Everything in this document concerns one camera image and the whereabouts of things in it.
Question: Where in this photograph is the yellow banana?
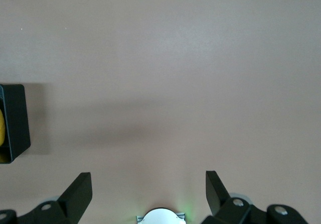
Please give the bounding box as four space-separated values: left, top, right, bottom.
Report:
0 108 6 147

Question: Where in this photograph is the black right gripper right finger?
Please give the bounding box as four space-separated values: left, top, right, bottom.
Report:
202 170 309 224

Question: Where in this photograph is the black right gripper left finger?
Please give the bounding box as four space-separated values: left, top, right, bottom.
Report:
0 172 93 224

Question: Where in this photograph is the black plastic box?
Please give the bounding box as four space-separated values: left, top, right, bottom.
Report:
0 84 31 165

